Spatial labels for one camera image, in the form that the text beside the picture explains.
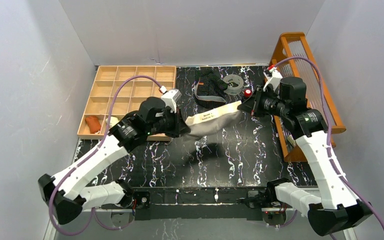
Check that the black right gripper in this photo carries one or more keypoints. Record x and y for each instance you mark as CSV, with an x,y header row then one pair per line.
x,y
256,104

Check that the red small cap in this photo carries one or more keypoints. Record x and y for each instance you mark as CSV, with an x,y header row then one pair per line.
x,y
247,93

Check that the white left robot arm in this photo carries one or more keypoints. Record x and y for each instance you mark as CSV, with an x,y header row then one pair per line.
x,y
67,193

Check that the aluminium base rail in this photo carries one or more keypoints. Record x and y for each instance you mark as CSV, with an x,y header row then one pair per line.
x,y
151,203

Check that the rolled cream underwear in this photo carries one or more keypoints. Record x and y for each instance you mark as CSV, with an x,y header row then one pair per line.
x,y
111,121

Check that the clear tape roll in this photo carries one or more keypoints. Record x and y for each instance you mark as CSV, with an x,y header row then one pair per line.
x,y
234,83

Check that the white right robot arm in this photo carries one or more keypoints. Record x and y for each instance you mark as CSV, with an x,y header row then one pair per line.
x,y
337,207

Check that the wooden compartment tray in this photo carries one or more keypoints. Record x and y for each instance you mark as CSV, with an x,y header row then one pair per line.
x,y
120,89

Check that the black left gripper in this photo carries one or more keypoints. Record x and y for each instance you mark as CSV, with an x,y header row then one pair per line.
x,y
180,122

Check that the grey beige underwear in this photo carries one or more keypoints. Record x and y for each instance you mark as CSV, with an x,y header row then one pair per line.
x,y
212,121

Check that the rolled orange underwear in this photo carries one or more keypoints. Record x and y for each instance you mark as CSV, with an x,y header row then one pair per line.
x,y
93,123

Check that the black striped underwear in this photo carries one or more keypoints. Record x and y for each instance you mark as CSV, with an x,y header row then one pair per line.
x,y
209,89

